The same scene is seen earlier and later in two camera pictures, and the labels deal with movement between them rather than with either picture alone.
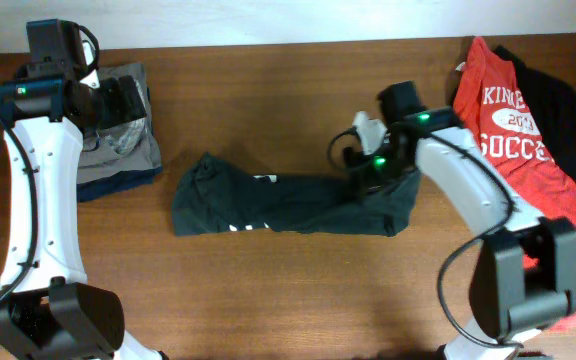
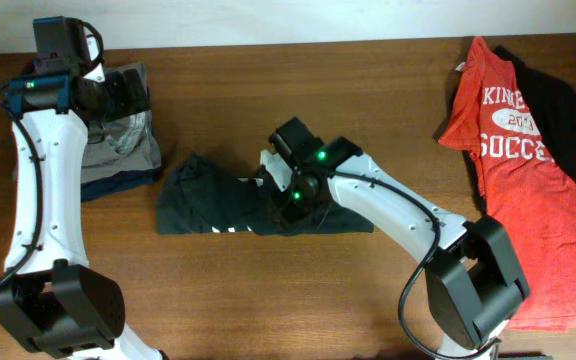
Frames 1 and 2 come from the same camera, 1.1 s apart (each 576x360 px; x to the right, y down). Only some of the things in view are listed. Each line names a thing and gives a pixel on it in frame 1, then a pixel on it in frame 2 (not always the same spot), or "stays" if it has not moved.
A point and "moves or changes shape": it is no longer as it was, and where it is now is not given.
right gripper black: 363,177 to 289,214
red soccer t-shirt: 488,104 stays
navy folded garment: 119,180 stays
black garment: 570,130 stays
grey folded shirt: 122,149 stays
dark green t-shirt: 213,196 moves or changes shape
